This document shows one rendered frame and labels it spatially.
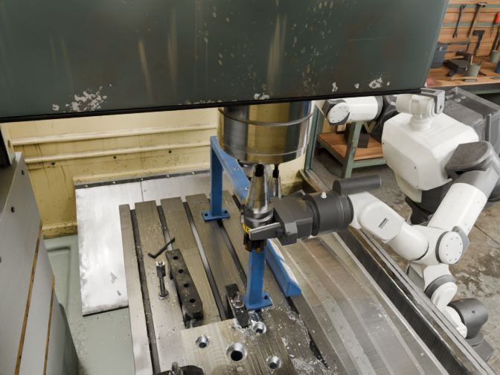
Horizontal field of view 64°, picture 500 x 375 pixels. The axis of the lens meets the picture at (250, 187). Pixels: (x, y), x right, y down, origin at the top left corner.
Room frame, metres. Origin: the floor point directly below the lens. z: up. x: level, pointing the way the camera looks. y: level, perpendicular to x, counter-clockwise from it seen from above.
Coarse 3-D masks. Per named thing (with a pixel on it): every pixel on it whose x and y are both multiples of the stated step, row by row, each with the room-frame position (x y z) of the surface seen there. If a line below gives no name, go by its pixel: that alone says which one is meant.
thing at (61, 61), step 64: (0, 0) 0.40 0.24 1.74; (64, 0) 0.42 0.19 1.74; (128, 0) 0.44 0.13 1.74; (192, 0) 0.46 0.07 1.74; (256, 0) 0.49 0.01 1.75; (320, 0) 0.52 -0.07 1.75; (384, 0) 0.55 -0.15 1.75; (448, 0) 0.59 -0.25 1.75; (0, 64) 0.40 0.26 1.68; (64, 64) 0.42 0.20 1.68; (128, 64) 0.44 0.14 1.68; (192, 64) 0.46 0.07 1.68; (256, 64) 0.49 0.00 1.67; (320, 64) 0.52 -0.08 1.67; (384, 64) 0.56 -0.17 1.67
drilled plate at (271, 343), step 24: (264, 312) 0.70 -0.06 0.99; (192, 336) 0.61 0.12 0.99; (216, 336) 0.62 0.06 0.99; (240, 336) 0.62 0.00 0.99; (264, 336) 0.63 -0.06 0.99; (192, 360) 0.55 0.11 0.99; (216, 360) 0.56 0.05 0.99; (240, 360) 0.57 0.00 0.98; (264, 360) 0.56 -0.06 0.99; (288, 360) 0.57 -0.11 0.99
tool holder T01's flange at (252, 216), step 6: (246, 198) 0.65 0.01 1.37; (270, 204) 0.63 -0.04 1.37; (246, 210) 0.61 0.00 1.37; (252, 210) 0.61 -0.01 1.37; (264, 210) 0.61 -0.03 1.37; (270, 210) 0.61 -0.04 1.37; (246, 216) 0.61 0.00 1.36; (252, 216) 0.60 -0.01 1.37; (258, 216) 0.60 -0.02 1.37; (264, 216) 0.60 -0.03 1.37; (270, 216) 0.62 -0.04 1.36; (252, 222) 0.60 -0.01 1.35; (258, 222) 0.60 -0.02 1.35; (264, 222) 0.60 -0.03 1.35
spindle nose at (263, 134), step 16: (224, 112) 0.59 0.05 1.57; (240, 112) 0.56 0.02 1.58; (256, 112) 0.55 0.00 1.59; (272, 112) 0.55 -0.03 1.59; (288, 112) 0.56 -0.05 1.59; (304, 112) 0.58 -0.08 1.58; (224, 128) 0.58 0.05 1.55; (240, 128) 0.56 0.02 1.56; (256, 128) 0.55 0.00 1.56; (272, 128) 0.55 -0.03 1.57; (288, 128) 0.56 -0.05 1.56; (304, 128) 0.58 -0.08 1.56; (224, 144) 0.59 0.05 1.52; (240, 144) 0.56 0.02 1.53; (256, 144) 0.55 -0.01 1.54; (272, 144) 0.55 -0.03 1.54; (288, 144) 0.56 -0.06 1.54; (304, 144) 0.59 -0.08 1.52; (240, 160) 0.57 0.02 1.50; (256, 160) 0.55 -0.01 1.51; (272, 160) 0.55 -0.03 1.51; (288, 160) 0.57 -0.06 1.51
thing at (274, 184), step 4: (272, 176) 0.87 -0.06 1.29; (280, 176) 0.88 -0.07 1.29; (272, 180) 0.87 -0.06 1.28; (276, 180) 0.87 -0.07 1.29; (280, 180) 0.87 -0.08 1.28; (268, 184) 0.88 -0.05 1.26; (272, 184) 0.87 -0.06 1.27; (276, 184) 0.87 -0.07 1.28; (280, 184) 0.87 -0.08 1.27; (268, 188) 0.87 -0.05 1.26; (272, 188) 0.86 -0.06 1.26; (276, 188) 0.86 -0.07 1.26; (280, 188) 0.87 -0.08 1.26; (268, 192) 0.87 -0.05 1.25; (272, 192) 0.86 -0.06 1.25; (276, 192) 0.86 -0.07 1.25; (280, 192) 0.87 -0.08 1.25; (272, 196) 0.86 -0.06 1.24; (280, 196) 0.87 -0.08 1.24
